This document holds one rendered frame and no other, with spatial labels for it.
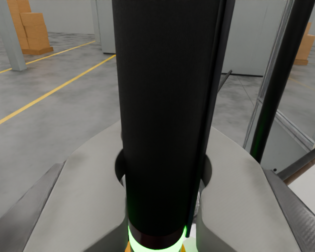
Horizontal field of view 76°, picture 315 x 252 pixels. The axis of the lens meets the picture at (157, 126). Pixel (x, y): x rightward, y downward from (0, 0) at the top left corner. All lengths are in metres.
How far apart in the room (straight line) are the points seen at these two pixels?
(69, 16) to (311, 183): 14.04
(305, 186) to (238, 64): 5.37
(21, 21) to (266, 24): 7.16
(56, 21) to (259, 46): 11.77
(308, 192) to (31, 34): 8.28
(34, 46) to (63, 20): 6.26
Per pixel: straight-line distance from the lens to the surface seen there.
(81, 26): 13.90
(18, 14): 8.46
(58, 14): 14.55
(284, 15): 1.51
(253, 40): 5.76
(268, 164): 1.48
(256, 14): 5.71
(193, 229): 0.21
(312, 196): 0.52
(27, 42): 8.52
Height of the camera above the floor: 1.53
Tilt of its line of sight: 31 degrees down
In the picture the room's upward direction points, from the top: 2 degrees clockwise
